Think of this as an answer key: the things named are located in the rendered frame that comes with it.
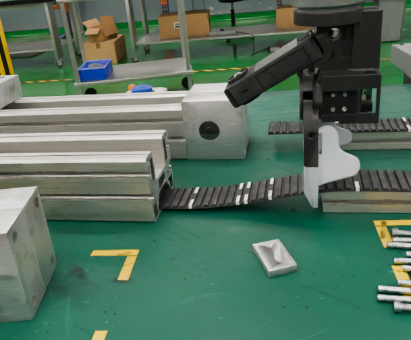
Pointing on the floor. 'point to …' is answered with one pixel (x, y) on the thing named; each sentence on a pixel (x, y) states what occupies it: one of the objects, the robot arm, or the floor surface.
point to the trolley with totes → (131, 72)
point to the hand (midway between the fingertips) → (308, 182)
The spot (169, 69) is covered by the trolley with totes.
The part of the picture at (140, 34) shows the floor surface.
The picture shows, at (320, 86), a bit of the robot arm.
